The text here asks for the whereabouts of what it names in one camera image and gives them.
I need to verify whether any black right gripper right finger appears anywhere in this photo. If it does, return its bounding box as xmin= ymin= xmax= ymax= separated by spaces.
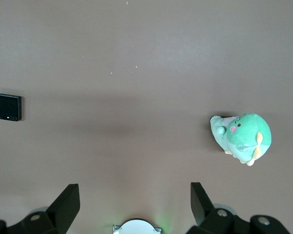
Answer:
xmin=190 ymin=182 xmax=292 ymax=234

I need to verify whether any green dinosaur plush toy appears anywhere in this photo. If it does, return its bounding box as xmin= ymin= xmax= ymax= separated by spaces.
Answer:
xmin=209 ymin=112 xmax=272 ymax=167

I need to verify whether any black flip phone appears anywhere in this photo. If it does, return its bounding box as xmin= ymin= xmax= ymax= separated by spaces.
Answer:
xmin=0 ymin=93 xmax=23 ymax=122

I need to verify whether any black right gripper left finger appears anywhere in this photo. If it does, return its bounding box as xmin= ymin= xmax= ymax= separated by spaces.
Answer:
xmin=0 ymin=183 xmax=81 ymax=234

